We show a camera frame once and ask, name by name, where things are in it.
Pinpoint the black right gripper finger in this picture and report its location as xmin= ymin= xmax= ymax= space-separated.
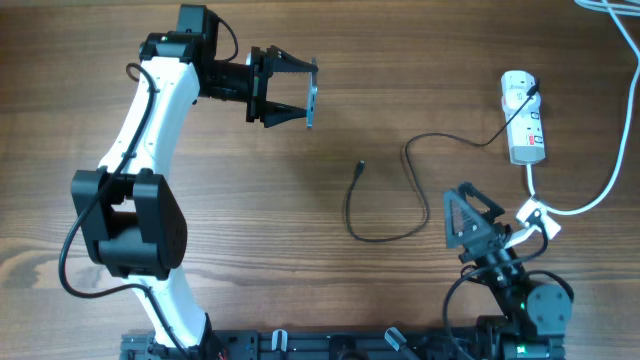
xmin=458 ymin=182 xmax=505 ymax=223
xmin=443 ymin=190 xmax=493 ymax=249

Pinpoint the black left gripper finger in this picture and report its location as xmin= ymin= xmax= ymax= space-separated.
xmin=267 ymin=45 xmax=318 ymax=75
xmin=261 ymin=101 xmax=307 ymax=128

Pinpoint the turquoise screen Galaxy smartphone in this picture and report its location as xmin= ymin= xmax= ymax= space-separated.
xmin=306 ymin=72 xmax=318 ymax=129

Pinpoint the black USB charging cable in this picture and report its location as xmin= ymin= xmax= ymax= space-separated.
xmin=345 ymin=79 xmax=541 ymax=244

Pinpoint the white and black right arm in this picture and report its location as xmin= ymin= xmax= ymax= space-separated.
xmin=442 ymin=182 xmax=575 ymax=359

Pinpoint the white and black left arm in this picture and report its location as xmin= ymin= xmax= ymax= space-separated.
xmin=70 ymin=4 xmax=318 ymax=359

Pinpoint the white power strip socket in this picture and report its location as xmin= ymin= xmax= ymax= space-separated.
xmin=501 ymin=70 xmax=546 ymax=165

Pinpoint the white USB charger plug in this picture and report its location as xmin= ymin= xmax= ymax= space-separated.
xmin=502 ymin=88 xmax=541 ymax=116

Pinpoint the white power strip cord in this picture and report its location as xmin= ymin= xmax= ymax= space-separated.
xmin=525 ymin=0 xmax=640 ymax=217

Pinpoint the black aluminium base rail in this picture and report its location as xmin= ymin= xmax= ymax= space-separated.
xmin=120 ymin=327 xmax=566 ymax=360

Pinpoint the white coiled cable bundle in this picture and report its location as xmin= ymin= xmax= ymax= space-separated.
xmin=573 ymin=0 xmax=640 ymax=18

